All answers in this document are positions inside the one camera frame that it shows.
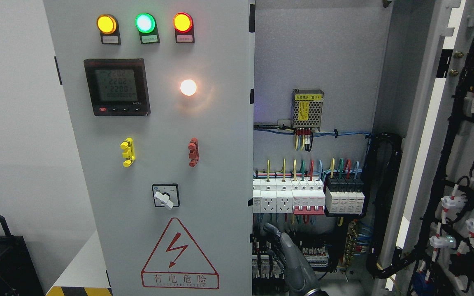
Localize dark grey robot hand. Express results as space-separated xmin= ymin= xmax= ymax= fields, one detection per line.
xmin=263 ymin=223 xmax=328 ymax=296

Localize grey cabinet door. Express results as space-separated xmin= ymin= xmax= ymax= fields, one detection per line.
xmin=44 ymin=0 xmax=255 ymax=296
xmin=367 ymin=0 xmax=474 ymax=296

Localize relay terminal row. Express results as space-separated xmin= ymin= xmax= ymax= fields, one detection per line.
xmin=251 ymin=235 xmax=329 ymax=279

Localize white socket modules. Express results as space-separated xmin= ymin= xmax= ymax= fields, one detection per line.
xmin=252 ymin=178 xmax=293 ymax=214

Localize black white surge protector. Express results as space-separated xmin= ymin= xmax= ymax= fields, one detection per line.
xmin=324 ymin=176 xmax=365 ymax=217

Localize red electric hazard sticker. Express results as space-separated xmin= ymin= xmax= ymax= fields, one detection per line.
xmin=141 ymin=217 xmax=219 ymax=290

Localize metal mesh power supply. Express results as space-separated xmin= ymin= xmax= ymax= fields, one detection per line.
xmin=292 ymin=89 xmax=324 ymax=129

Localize white glowing indicator light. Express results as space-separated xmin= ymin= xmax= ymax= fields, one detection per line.
xmin=179 ymin=79 xmax=198 ymax=96

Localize black digital power meter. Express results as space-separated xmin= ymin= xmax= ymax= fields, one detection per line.
xmin=84 ymin=58 xmax=151 ymax=116

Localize red indicator light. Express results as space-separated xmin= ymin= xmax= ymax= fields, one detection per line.
xmin=173 ymin=12 xmax=193 ymax=33

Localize black box at left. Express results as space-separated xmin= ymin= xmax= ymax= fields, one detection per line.
xmin=0 ymin=216 xmax=45 ymax=296

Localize green indicator light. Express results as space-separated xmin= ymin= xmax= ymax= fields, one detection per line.
xmin=135 ymin=13 xmax=156 ymax=34

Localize yellow indicator light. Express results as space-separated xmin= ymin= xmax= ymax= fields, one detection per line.
xmin=97 ymin=14 xmax=117 ymax=35

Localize red-handled white circuit breaker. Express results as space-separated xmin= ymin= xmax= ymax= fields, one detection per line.
xmin=292 ymin=178 xmax=325 ymax=215

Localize black wire loom right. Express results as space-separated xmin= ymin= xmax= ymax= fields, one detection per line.
xmin=362 ymin=133 xmax=421 ymax=280

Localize white rotary selector switch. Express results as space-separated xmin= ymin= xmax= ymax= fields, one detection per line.
xmin=152 ymin=183 xmax=180 ymax=210

